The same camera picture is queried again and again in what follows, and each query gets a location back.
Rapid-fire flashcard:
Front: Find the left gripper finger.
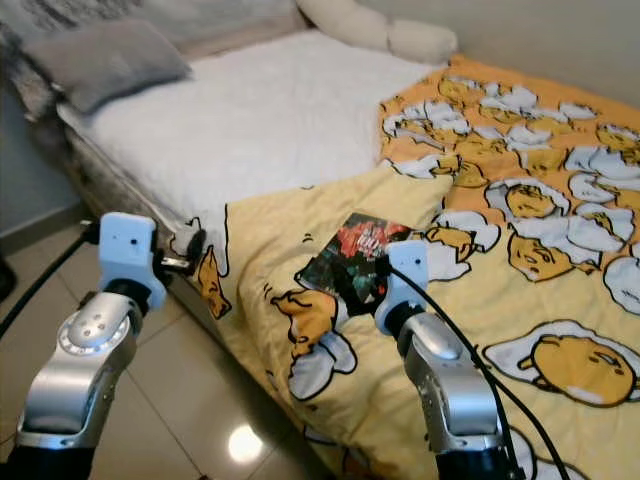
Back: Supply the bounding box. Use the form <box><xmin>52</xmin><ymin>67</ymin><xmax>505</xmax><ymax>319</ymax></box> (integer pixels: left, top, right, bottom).
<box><xmin>175</xmin><ymin>228</ymin><xmax>209</xmax><ymax>273</ymax></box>

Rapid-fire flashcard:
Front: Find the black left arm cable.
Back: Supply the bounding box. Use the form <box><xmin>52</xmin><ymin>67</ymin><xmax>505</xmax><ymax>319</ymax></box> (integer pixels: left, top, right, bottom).
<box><xmin>0</xmin><ymin>222</ymin><xmax>103</xmax><ymax>336</ymax></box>

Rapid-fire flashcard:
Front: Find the white quilted mattress pad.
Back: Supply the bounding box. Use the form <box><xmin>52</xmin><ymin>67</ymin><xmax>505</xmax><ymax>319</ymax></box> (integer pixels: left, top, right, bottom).
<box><xmin>60</xmin><ymin>45</ymin><xmax>446</xmax><ymax>236</ymax></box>

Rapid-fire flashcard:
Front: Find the cream bolster pillow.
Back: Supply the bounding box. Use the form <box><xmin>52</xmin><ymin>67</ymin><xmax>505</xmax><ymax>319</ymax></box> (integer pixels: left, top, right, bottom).
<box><xmin>297</xmin><ymin>0</ymin><xmax>459</xmax><ymax>66</ymax></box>

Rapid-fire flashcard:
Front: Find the black waste bin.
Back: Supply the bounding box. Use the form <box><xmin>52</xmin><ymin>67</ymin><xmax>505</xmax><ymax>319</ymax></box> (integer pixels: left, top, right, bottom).
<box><xmin>0</xmin><ymin>258</ymin><xmax>17</xmax><ymax>301</ymax></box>

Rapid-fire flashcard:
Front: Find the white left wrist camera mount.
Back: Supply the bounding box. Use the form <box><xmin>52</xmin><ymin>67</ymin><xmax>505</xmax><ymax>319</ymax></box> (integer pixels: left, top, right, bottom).
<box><xmin>98</xmin><ymin>212</ymin><xmax>167</xmax><ymax>311</ymax></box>

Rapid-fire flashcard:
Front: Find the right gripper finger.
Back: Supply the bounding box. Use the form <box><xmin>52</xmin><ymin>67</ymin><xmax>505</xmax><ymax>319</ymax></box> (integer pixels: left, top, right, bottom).
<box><xmin>345</xmin><ymin>270</ymin><xmax>373</xmax><ymax>319</ymax></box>

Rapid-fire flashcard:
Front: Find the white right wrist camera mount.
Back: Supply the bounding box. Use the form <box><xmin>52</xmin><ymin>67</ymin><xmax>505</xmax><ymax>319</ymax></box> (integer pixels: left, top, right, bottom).
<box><xmin>375</xmin><ymin>240</ymin><xmax>431</xmax><ymax>336</ymax></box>

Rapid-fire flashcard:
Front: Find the grey pillow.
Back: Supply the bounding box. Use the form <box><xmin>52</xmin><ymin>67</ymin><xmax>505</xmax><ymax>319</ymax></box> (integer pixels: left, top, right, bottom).
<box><xmin>20</xmin><ymin>17</ymin><xmax>193</xmax><ymax>113</ymax></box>

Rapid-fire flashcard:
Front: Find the yellow cartoon print duvet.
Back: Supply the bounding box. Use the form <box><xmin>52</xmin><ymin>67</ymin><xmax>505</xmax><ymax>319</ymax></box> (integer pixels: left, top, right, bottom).
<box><xmin>195</xmin><ymin>55</ymin><xmax>640</xmax><ymax>480</ymax></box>

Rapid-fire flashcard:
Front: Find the red cover book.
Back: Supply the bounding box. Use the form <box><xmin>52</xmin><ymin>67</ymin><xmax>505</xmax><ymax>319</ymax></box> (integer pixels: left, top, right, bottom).
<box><xmin>297</xmin><ymin>210</ymin><xmax>413</xmax><ymax>319</ymax></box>

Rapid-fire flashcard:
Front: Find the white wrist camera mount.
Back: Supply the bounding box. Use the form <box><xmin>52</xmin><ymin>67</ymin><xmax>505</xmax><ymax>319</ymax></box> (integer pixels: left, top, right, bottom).
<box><xmin>375</xmin><ymin>240</ymin><xmax>431</xmax><ymax>336</ymax></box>
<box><xmin>98</xmin><ymin>212</ymin><xmax>167</xmax><ymax>311</ymax></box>

